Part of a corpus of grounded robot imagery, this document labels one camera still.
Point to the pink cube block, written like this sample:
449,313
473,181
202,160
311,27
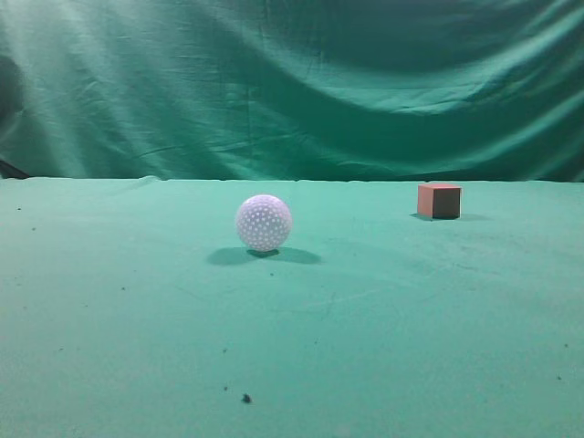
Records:
439,200

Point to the white dimpled golf ball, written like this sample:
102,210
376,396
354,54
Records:
263,222

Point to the green backdrop curtain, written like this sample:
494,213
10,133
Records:
294,90

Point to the green table cloth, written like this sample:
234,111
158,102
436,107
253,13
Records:
131,308

